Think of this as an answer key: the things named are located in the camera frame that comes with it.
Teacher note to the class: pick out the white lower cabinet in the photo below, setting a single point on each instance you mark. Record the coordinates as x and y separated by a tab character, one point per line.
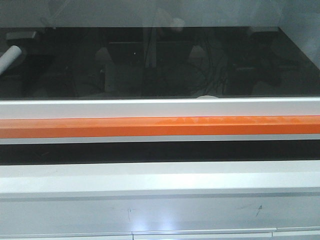
248	200

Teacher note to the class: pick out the glass sash with orange handle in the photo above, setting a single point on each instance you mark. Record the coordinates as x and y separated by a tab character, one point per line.
165	120

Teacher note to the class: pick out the white tube at left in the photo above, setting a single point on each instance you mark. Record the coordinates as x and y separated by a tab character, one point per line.
6	60

